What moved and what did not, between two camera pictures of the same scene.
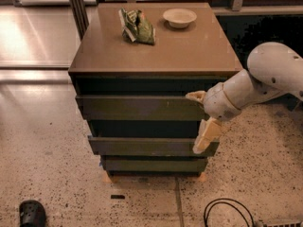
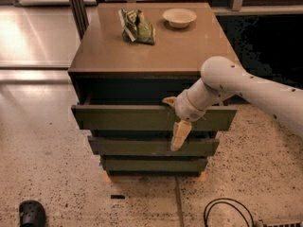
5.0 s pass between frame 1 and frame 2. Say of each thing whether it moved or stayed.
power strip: stayed
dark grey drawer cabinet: stayed
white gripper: moved
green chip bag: stayed
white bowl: stayed
